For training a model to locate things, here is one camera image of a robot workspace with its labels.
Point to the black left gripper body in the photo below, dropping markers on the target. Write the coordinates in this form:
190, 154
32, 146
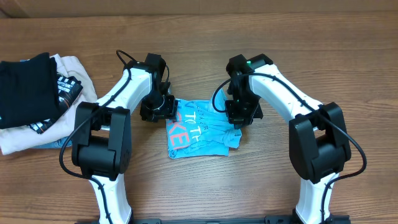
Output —
158, 106

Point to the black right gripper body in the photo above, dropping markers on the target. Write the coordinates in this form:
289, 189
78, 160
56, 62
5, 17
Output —
245, 111

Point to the light blue t-shirt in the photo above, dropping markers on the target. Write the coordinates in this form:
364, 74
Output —
199, 130

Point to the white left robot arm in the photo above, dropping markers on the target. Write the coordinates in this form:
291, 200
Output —
102, 143

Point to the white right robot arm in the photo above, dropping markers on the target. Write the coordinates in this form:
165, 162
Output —
318, 148

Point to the black white patterned garment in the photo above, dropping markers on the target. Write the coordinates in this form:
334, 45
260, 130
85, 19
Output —
69, 88

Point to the blue denim garment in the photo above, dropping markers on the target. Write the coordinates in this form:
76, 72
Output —
52, 145

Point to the black folded garment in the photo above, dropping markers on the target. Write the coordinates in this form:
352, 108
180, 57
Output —
29, 91

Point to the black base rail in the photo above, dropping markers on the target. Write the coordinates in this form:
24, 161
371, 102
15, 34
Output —
217, 220

